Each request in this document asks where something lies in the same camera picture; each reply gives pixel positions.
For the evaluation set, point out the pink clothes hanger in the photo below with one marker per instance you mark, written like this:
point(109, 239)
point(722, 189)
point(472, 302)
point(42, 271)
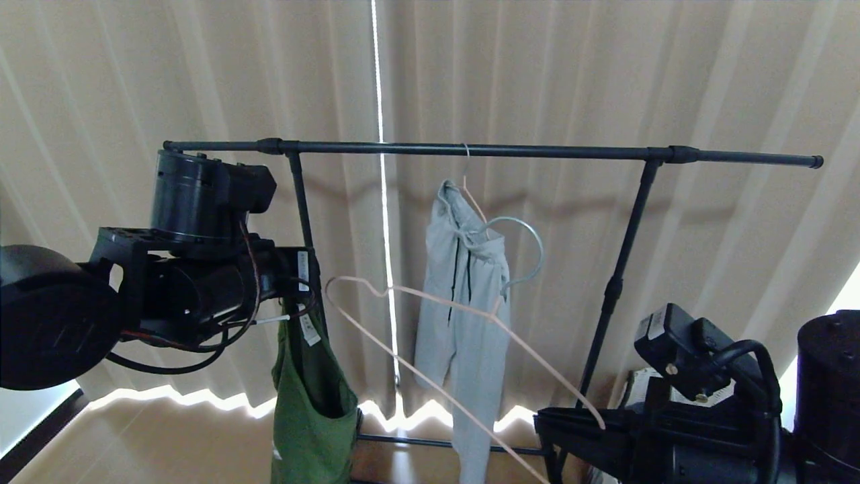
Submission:
point(474, 200)
point(430, 299)

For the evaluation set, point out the black clothes rack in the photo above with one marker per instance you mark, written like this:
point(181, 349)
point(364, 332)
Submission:
point(537, 150)

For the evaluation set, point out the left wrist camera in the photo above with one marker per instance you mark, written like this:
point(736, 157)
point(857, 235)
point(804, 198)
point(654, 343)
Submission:
point(252, 188)

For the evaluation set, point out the green garment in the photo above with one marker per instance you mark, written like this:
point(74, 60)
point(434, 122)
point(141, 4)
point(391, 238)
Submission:
point(309, 430)

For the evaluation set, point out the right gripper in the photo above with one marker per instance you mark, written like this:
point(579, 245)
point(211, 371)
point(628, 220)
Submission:
point(712, 457)

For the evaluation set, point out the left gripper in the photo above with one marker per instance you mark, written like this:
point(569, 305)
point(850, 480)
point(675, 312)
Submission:
point(201, 289)

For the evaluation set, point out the pale grey shorts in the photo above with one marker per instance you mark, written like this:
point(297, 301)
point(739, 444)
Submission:
point(463, 323)

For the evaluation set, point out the beige curtain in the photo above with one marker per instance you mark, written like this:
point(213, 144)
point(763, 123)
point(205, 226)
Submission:
point(134, 67)

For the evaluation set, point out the white laundry basket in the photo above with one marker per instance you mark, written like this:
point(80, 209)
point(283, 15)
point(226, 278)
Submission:
point(641, 383)

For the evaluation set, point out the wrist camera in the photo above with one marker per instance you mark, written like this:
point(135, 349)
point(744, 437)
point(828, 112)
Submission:
point(252, 188)
point(678, 349)

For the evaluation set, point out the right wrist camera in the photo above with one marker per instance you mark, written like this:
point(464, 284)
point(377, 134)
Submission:
point(678, 349)

